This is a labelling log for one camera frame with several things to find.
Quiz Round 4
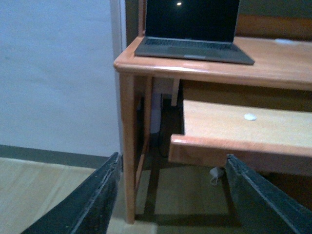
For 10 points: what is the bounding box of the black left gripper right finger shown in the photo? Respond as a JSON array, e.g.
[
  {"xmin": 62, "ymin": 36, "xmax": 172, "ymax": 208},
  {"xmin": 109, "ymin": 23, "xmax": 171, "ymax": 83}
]
[{"xmin": 225, "ymin": 155, "xmax": 312, "ymax": 234}]

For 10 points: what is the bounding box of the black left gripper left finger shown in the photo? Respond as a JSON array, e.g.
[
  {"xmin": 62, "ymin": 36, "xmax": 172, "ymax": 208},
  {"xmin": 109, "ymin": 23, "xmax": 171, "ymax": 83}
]
[{"xmin": 24, "ymin": 153, "xmax": 121, "ymax": 234}]

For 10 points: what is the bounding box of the wooden pull-out keyboard tray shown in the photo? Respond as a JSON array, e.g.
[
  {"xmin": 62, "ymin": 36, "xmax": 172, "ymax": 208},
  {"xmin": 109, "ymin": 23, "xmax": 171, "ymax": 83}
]
[{"xmin": 169, "ymin": 100, "xmax": 312, "ymax": 176}]

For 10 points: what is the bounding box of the grey object under tray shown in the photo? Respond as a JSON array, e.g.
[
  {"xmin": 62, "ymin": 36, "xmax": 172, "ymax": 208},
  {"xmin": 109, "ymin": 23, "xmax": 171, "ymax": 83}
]
[{"xmin": 210, "ymin": 167, "xmax": 224, "ymax": 186}]

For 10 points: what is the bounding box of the white round sticker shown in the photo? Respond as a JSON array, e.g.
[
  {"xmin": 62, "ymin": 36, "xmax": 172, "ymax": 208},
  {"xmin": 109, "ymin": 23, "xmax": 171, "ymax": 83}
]
[{"xmin": 244, "ymin": 113, "xmax": 257, "ymax": 121}]

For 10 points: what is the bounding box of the wooden desk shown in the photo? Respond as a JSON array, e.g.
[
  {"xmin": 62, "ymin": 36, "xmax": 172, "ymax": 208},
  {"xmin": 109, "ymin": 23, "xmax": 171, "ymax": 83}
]
[{"xmin": 114, "ymin": 0, "xmax": 312, "ymax": 224}]

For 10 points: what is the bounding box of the white patch on desk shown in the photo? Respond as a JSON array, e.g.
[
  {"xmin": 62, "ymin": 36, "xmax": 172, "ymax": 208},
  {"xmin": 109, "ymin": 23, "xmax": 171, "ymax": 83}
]
[{"xmin": 274, "ymin": 39, "xmax": 294, "ymax": 44}]

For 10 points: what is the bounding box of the grey open laptop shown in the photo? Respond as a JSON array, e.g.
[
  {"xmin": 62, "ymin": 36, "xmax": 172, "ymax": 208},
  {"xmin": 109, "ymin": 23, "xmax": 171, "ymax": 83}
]
[{"xmin": 135, "ymin": 0, "xmax": 254, "ymax": 65}]

